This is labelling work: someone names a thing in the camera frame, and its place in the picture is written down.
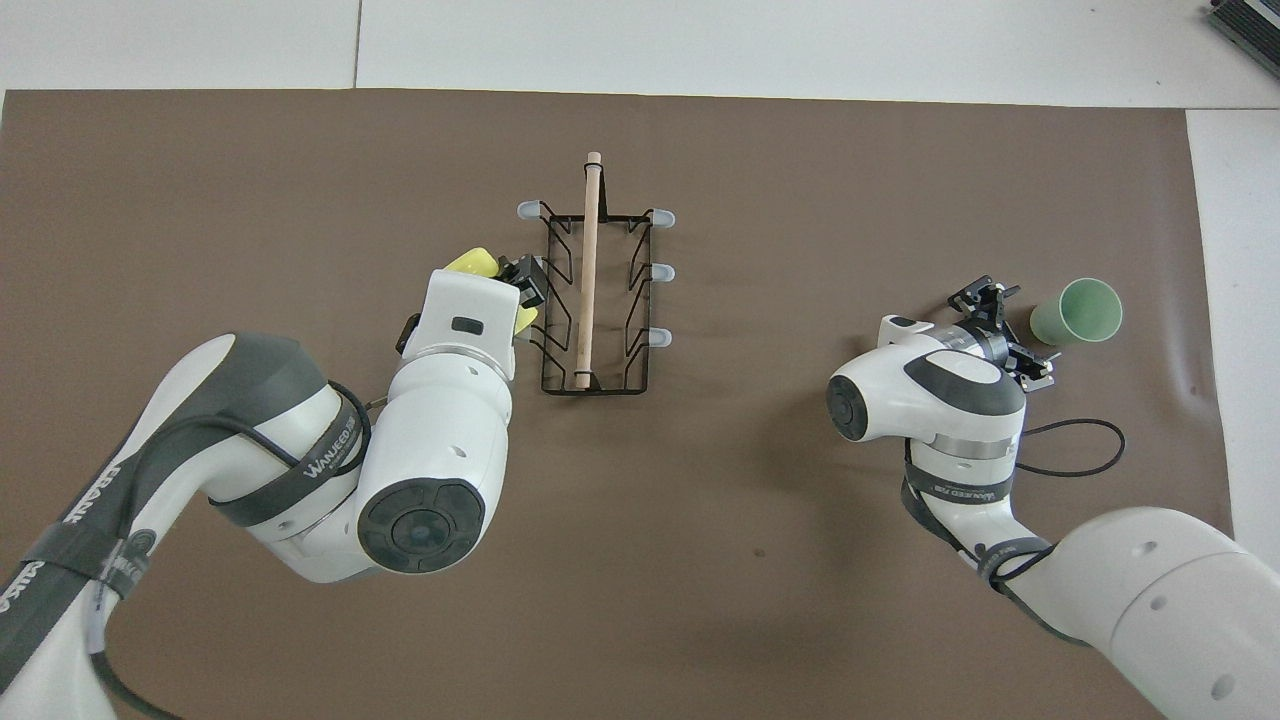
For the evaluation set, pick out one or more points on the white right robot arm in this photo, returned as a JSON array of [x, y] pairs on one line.
[[950, 400]]

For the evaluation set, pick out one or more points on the grey ribbed device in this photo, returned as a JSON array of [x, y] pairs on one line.
[[1250, 25]]

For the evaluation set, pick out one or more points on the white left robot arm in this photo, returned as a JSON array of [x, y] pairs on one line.
[[440, 430]]

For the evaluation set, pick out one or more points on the brown table mat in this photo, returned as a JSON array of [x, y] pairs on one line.
[[650, 560]]

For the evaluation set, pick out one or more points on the pale green plastic cup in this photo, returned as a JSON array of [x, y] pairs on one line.
[[1085, 312]]

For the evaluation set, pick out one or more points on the yellow plastic cup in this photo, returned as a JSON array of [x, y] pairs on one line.
[[472, 263]]

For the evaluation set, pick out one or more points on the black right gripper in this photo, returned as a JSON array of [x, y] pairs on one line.
[[998, 342]]

